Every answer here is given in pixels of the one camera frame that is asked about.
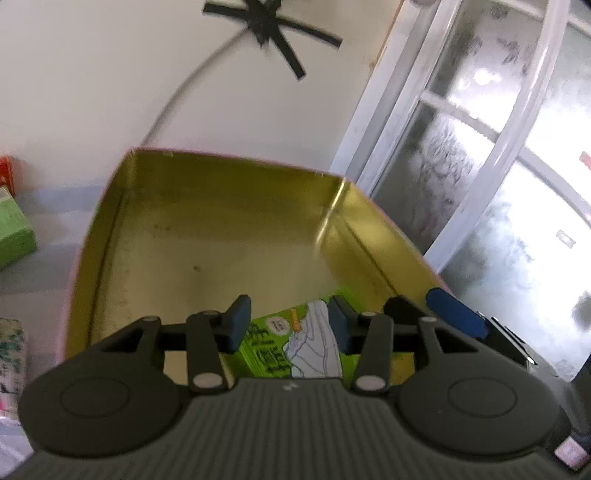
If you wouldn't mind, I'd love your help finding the grey cable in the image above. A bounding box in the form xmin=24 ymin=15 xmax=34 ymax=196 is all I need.
xmin=142 ymin=28 xmax=254 ymax=148

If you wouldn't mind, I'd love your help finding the small red box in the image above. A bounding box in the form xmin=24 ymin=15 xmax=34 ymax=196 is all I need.
xmin=0 ymin=156 xmax=18 ymax=197

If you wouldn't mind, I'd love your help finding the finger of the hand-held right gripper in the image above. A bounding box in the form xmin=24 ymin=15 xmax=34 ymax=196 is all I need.
xmin=385 ymin=296 xmax=421 ymax=326
xmin=427 ymin=288 xmax=490 ymax=340

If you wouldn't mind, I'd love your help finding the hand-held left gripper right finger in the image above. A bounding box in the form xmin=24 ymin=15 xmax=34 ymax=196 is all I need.
xmin=328 ymin=295 xmax=481 ymax=395

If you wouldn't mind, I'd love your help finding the white window frame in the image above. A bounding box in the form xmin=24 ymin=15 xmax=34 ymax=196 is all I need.
xmin=330 ymin=0 xmax=591 ymax=273

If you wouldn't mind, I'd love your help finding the green medicine box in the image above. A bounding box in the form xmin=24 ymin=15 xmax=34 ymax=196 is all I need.
xmin=0 ymin=186 xmax=38 ymax=271

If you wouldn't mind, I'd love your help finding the green packet with white print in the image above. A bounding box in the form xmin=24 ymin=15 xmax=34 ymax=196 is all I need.
xmin=231 ymin=286 xmax=365 ymax=379

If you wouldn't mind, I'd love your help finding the black tape cross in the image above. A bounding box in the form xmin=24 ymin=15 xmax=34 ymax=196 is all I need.
xmin=203 ymin=0 xmax=343 ymax=82

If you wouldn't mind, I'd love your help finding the striped bedsheet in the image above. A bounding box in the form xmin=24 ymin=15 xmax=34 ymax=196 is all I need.
xmin=0 ymin=185 xmax=121 ymax=480

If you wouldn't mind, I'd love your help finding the pink tin box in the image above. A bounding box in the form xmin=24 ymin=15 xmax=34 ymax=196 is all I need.
xmin=55 ymin=147 xmax=458 ymax=384

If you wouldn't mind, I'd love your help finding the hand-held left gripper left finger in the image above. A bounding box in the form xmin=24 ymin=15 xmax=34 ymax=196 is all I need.
xmin=99 ymin=294 xmax=252 ymax=395

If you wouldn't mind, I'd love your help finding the floral tissue packet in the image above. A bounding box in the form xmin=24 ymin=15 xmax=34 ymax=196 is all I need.
xmin=0 ymin=318 xmax=29 ymax=418

